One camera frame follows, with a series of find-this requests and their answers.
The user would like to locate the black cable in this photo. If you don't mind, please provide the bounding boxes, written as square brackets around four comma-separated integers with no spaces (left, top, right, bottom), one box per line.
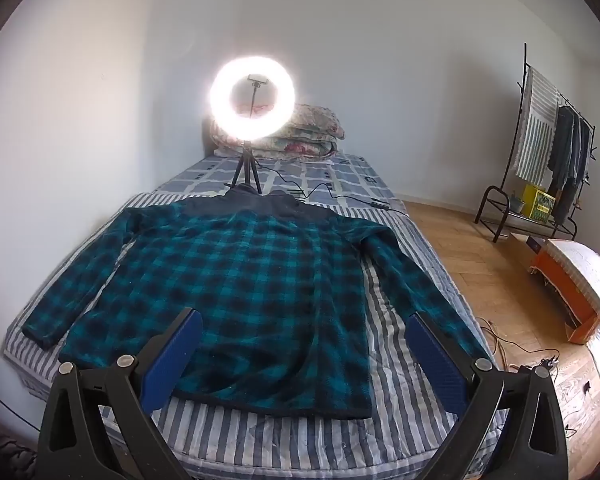
[257,162,406,213]

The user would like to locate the cardboard box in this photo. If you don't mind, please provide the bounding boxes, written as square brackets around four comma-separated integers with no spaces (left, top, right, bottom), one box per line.
[509,232,548,273]

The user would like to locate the yellow box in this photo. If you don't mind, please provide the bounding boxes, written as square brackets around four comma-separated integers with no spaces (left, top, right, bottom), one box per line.
[522,183,558,222]

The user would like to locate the black clothes rack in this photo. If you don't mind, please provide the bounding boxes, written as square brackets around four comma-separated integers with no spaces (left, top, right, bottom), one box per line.
[475,42,597,244]

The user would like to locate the blue checked bed sheet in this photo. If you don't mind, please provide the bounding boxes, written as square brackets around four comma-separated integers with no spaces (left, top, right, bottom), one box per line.
[152,152,408,216]

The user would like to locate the folded floral quilt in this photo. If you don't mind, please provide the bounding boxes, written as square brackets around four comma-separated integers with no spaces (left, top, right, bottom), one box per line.
[211,104,346,162]

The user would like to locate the floor cables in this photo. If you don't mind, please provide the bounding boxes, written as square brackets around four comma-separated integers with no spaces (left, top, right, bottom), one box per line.
[480,317,591,441]

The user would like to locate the teal plaid fleece jacket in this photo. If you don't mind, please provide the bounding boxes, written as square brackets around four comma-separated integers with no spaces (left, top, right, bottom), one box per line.
[21,183,496,421]

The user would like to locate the orange box with white cloth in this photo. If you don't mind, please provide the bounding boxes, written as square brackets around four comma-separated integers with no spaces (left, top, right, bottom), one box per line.
[527,239,600,345]

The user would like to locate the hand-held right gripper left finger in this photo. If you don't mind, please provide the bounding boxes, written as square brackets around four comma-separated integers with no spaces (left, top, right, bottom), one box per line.
[36,307,203,480]

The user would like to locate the blue white striped quilt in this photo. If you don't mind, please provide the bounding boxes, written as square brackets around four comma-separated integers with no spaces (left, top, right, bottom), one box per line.
[2,191,511,472]

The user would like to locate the dark bag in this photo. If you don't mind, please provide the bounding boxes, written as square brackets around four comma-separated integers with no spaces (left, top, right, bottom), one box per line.
[0,410,37,480]

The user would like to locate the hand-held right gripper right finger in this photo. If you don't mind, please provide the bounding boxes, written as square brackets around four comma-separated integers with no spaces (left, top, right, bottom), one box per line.
[407,310,570,480]

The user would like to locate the striped towel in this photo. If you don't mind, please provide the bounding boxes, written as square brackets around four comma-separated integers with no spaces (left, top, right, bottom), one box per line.
[512,67,562,186]

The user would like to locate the ring light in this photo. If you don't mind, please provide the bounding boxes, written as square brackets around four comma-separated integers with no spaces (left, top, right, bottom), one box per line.
[209,55,297,142]

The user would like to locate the dark hanging clothes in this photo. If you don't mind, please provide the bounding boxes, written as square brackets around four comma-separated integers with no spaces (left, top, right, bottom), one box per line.
[547,105,593,226]

